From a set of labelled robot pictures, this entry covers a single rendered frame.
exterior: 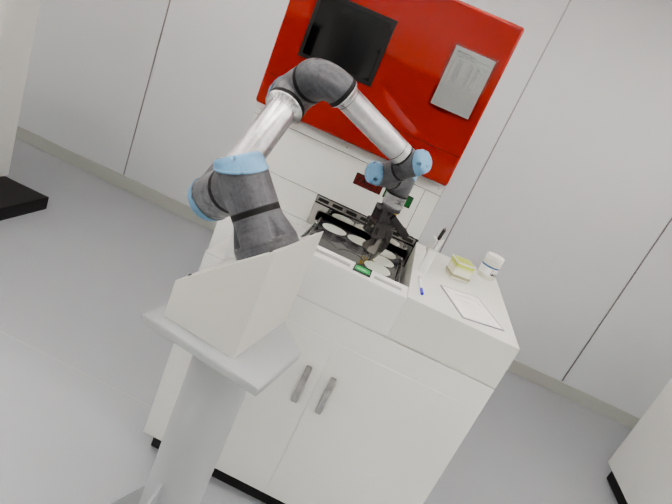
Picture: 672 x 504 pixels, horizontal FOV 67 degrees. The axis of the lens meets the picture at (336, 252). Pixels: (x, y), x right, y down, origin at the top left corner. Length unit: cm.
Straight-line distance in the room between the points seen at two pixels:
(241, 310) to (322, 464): 84
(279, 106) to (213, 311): 60
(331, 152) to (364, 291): 75
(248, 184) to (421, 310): 65
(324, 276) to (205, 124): 252
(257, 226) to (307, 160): 100
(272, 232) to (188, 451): 61
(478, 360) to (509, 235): 215
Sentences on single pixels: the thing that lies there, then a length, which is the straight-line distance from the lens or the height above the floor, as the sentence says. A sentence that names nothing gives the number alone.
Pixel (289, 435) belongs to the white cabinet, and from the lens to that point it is 178.
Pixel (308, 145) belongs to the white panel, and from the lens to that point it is 207.
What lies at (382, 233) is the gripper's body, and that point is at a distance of 176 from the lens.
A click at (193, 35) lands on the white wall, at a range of 390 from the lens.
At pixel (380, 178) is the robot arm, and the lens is 162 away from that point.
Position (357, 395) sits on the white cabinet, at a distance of 164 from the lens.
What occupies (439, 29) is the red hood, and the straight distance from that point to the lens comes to 197.
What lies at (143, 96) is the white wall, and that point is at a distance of 407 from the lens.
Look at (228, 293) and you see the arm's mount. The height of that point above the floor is 96.
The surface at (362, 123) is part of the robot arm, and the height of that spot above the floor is 135.
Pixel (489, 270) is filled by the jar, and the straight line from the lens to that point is 202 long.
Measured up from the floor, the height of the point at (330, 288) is 88.
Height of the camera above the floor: 147
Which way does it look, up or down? 19 degrees down
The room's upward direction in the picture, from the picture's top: 24 degrees clockwise
